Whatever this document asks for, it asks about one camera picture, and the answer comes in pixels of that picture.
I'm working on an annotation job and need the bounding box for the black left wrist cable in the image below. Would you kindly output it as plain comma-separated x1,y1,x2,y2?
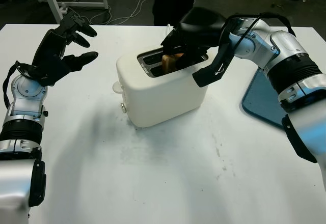
2,60,34,109

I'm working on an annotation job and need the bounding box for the white two-slot toaster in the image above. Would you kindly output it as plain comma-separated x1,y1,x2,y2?
111,44,210,129

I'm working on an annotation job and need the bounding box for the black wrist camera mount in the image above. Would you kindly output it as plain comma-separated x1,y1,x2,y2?
26,55,73,87
192,25,245,88

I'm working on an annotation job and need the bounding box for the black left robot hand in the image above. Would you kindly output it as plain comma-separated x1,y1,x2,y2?
30,7,99,73

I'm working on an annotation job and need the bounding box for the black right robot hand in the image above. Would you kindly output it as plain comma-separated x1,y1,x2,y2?
160,7,228,68

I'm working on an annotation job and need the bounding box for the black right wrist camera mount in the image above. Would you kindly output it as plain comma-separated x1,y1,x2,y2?
192,25,245,88

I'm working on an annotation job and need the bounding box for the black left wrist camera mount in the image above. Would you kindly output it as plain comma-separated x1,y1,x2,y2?
26,55,73,87

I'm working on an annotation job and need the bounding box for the golden toast slice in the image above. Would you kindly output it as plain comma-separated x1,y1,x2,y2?
161,52,184,74

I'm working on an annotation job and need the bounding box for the blue plastic tray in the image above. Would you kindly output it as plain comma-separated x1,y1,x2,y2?
241,67,287,128

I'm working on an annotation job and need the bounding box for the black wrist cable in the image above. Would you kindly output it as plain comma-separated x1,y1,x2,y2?
2,60,34,109
225,11,296,38

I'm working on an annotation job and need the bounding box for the white floor cable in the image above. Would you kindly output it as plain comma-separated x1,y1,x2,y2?
89,0,155,25

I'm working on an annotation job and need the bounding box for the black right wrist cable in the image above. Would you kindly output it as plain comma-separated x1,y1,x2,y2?
225,11,296,38

